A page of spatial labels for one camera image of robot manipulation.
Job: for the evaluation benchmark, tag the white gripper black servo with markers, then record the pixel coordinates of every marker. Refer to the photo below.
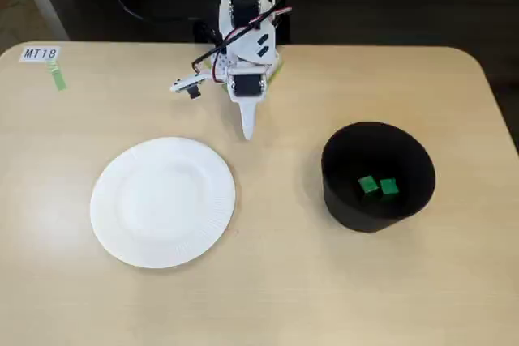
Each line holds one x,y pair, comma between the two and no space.
247,87

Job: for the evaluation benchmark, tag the black round pot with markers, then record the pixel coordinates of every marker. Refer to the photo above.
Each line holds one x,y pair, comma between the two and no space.
348,216

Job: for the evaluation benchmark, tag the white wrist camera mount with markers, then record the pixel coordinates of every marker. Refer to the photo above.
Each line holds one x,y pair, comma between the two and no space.
182,83

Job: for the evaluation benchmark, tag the white MT18 paper label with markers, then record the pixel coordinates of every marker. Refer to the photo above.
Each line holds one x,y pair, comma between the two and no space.
38,54

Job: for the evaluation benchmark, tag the green cube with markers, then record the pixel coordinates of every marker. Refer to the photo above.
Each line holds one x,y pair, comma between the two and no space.
389,186
368,184

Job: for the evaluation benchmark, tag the black base clamp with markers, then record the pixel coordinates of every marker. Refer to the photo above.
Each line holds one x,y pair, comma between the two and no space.
200,32

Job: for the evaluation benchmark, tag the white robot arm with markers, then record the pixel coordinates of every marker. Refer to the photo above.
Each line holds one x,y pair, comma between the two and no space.
243,50

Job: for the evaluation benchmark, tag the white paper plate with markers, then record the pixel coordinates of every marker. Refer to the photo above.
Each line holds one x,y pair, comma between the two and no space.
162,204

